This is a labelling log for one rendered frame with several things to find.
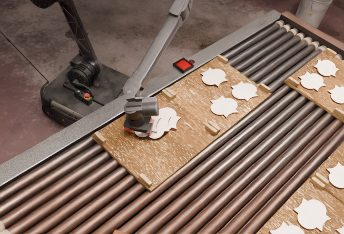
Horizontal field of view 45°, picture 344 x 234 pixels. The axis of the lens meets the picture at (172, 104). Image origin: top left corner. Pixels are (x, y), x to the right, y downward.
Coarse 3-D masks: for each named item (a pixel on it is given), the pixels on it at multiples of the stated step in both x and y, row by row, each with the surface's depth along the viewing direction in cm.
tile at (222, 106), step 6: (222, 96) 193; (216, 102) 190; (222, 102) 190; (228, 102) 191; (234, 102) 191; (210, 108) 187; (216, 108) 187; (222, 108) 188; (228, 108) 188; (234, 108) 188; (216, 114) 185; (222, 114) 185; (228, 114) 185
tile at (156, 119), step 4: (152, 116) 174; (156, 116) 175; (156, 120) 173; (156, 124) 172; (152, 128) 171; (136, 132) 171; (140, 132) 171; (156, 132) 170; (140, 136) 170; (144, 136) 169
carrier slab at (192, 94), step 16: (208, 64) 209; (224, 64) 211; (192, 80) 199; (240, 80) 204; (176, 96) 190; (192, 96) 192; (208, 96) 193; (224, 96) 195; (192, 112) 185; (208, 112) 186; (240, 112) 189; (224, 128) 181
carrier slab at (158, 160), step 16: (160, 96) 189; (176, 112) 183; (112, 128) 172; (192, 128) 178; (112, 144) 167; (128, 144) 168; (144, 144) 169; (160, 144) 170; (176, 144) 171; (192, 144) 172; (208, 144) 173; (128, 160) 162; (144, 160) 163; (160, 160) 164; (176, 160) 165; (160, 176) 159
